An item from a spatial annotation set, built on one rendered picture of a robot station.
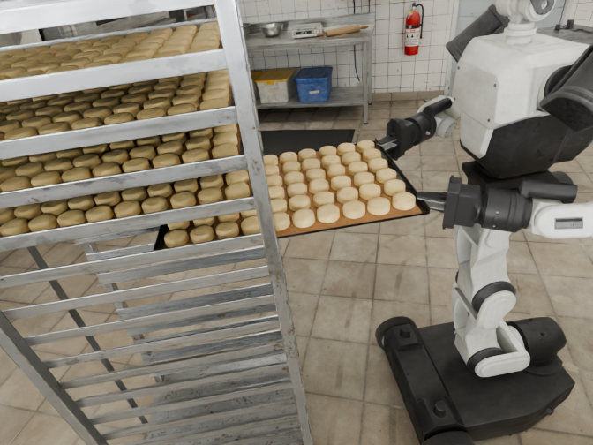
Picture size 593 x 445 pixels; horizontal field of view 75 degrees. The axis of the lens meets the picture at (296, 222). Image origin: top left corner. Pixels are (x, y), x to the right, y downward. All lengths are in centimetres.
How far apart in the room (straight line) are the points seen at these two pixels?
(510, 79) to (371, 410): 139
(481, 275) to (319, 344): 98
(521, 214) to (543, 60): 31
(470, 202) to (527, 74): 28
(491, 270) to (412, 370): 60
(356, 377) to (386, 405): 18
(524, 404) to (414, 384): 39
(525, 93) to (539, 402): 121
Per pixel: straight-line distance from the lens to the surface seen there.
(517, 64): 96
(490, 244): 121
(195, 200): 83
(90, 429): 136
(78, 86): 72
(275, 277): 85
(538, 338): 177
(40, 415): 233
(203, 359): 110
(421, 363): 177
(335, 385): 191
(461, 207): 89
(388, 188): 93
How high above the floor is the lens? 163
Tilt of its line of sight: 35 degrees down
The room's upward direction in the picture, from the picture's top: 8 degrees counter-clockwise
